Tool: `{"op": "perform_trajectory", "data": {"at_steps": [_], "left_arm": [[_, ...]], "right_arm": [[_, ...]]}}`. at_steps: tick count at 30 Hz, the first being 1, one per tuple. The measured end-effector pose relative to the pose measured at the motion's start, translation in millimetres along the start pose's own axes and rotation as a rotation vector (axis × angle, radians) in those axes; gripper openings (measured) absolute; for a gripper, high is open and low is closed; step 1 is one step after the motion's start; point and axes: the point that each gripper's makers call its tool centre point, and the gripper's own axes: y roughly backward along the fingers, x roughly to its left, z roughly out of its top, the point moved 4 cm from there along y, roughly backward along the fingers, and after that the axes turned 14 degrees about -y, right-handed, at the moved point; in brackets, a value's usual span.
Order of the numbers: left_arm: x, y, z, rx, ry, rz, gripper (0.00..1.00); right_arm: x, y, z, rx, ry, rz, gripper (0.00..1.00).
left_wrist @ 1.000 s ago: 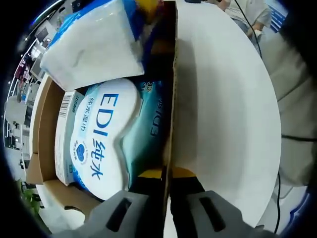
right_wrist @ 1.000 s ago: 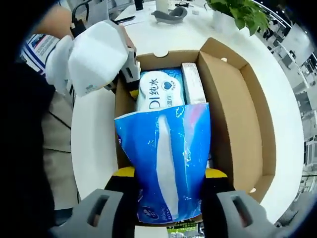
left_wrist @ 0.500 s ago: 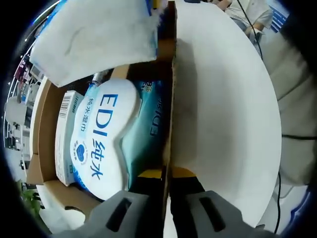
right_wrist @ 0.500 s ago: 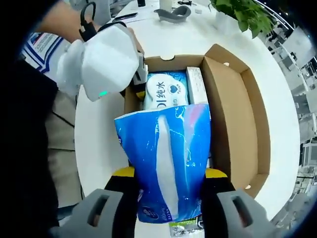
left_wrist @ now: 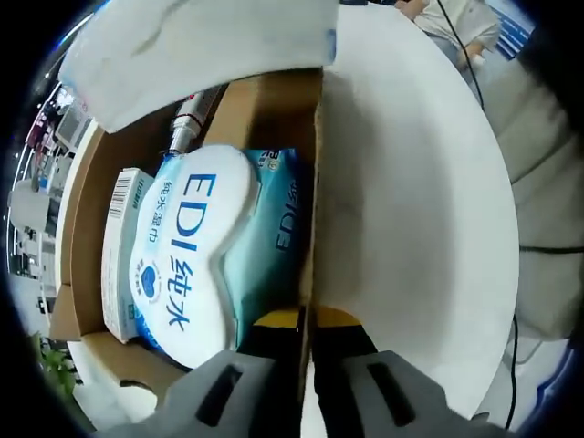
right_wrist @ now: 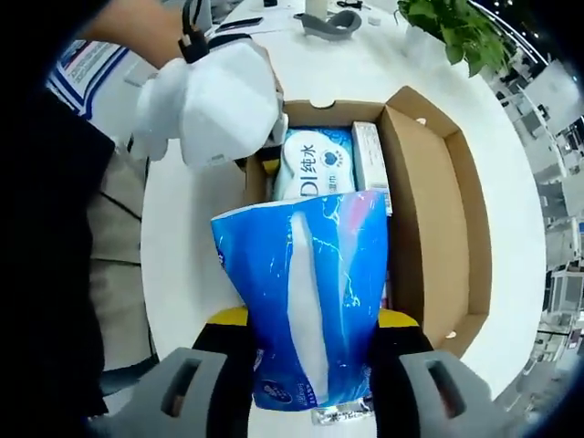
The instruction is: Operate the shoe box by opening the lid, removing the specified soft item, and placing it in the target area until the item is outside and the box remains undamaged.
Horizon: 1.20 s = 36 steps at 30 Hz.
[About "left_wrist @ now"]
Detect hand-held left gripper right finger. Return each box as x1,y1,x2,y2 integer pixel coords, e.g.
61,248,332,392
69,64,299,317
312,305,503,438

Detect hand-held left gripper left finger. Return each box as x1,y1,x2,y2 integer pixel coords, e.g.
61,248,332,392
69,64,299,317
98,308,307,438

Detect white blue wet wipes pack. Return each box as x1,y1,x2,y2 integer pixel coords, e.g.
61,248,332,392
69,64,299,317
130,144,262,370

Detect white carton with barcode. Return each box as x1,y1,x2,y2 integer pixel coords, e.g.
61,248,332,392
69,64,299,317
100,167,159,344

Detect white pump bottle red label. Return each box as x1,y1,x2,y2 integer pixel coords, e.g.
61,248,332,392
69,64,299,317
166,86,225,159

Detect brown cardboard shoe box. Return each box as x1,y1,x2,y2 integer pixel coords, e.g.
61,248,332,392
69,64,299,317
49,66,326,412

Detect blue soft tissue pack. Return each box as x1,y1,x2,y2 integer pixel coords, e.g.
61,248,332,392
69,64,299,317
58,0,339,134

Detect green potted plant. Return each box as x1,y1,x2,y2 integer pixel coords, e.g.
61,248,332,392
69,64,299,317
31,332,81,402

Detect teal wet wipes pack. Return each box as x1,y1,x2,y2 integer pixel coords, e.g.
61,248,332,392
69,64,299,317
218,146,316,339

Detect person's grey trousers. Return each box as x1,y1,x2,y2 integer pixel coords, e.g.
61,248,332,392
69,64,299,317
490,58,584,341

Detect person's black shirt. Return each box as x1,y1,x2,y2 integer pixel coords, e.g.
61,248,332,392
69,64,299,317
519,26,583,138

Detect black cable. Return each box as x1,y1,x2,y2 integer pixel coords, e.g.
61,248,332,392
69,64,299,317
435,0,485,109

